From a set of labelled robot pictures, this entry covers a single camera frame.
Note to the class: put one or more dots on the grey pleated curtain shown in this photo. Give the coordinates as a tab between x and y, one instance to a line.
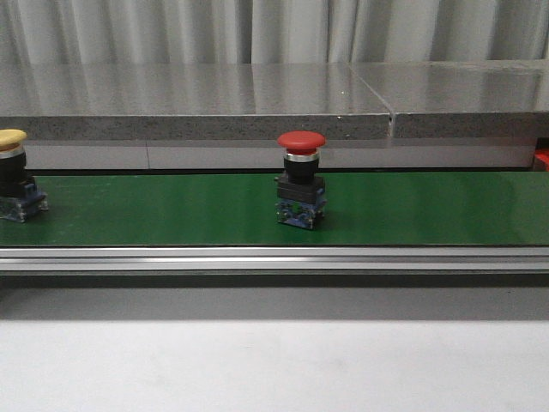
261	32

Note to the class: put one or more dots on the aluminium conveyor side rail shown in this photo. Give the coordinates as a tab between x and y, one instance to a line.
457	259

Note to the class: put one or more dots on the red mushroom push button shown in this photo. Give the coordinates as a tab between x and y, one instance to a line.
300	192

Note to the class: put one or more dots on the yellow mushroom push button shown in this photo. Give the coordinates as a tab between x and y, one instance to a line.
21	198

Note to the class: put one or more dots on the red plastic bin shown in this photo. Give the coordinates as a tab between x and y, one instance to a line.
541	160

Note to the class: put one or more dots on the green conveyor belt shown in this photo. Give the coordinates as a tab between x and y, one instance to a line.
416	208

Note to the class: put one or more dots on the grey stone countertop slab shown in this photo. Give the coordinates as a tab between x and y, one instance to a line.
148	117

